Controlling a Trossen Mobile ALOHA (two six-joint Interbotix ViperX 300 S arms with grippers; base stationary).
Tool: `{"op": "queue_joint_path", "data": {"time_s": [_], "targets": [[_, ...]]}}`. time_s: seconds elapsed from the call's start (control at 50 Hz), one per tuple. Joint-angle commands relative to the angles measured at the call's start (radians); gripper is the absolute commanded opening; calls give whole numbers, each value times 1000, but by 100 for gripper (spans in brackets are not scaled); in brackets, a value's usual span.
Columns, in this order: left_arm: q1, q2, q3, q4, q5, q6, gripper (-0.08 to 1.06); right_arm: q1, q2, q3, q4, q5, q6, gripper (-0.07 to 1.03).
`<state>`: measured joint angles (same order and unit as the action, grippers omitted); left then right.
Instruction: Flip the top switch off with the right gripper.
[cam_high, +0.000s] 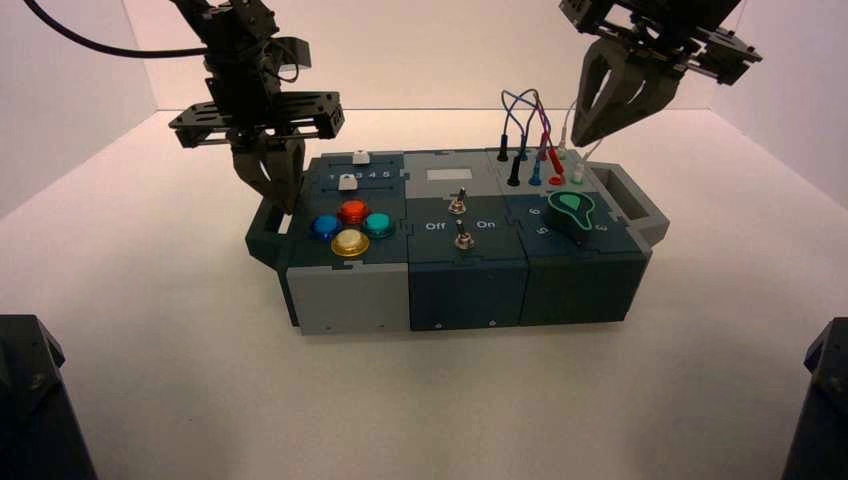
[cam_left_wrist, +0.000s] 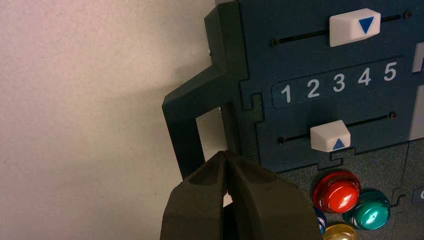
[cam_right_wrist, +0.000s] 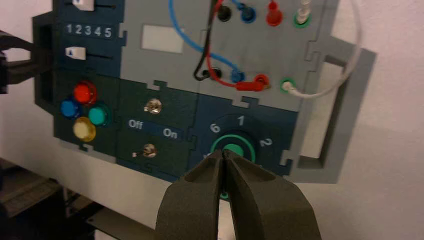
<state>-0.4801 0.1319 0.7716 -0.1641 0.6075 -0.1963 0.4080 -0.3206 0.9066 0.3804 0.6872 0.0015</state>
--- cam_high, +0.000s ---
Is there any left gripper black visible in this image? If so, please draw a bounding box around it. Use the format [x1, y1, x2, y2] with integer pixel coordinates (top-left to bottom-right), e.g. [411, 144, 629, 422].
[168, 44, 346, 215]

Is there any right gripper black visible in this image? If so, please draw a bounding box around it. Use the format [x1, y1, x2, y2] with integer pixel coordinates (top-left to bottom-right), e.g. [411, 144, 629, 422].
[559, 0, 764, 149]

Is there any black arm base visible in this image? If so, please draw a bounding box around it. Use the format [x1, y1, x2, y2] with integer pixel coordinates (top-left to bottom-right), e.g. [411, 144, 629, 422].
[0, 313, 101, 480]
[781, 317, 848, 480]

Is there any blue round push button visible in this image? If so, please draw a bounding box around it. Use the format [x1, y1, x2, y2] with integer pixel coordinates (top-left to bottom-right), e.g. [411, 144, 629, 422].
[309, 213, 344, 243]

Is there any red round push button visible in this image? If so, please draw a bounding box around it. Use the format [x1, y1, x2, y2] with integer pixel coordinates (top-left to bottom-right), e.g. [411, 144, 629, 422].
[338, 199, 370, 227]

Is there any yellow round push button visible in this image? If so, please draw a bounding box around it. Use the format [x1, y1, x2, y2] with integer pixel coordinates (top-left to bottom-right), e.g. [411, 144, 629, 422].
[329, 228, 372, 260]

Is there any teal round push button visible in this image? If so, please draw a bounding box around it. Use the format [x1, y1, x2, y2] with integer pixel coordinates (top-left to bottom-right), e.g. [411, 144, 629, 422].
[361, 211, 397, 240]

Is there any green pointer rotary knob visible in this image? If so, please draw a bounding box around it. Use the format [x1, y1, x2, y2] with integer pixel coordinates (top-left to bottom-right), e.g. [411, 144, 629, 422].
[545, 190, 602, 246]

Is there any teal and grey task box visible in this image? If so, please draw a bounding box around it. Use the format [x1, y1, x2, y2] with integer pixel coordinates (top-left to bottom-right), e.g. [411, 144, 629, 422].
[245, 148, 671, 336]

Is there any white plug jumper cable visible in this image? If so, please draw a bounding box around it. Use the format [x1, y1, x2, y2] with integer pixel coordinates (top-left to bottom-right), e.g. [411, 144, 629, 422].
[555, 99, 606, 187]

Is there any red plug jumper cable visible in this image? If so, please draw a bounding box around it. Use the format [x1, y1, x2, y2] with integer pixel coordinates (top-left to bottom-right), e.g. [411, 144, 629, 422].
[529, 92, 568, 187]

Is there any blue plug jumper cable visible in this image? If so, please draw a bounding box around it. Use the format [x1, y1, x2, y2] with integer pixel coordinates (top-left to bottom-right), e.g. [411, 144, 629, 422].
[503, 89, 549, 187]

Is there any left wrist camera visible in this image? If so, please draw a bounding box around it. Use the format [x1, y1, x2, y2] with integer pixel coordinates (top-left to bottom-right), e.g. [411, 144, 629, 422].
[268, 36, 313, 85]

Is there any black plug jumper cable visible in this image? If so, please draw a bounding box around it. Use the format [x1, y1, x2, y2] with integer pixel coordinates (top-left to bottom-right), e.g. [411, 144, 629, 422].
[496, 89, 539, 187]

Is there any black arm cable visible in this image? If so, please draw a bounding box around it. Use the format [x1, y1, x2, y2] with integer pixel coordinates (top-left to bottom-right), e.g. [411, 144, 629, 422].
[23, 0, 212, 60]

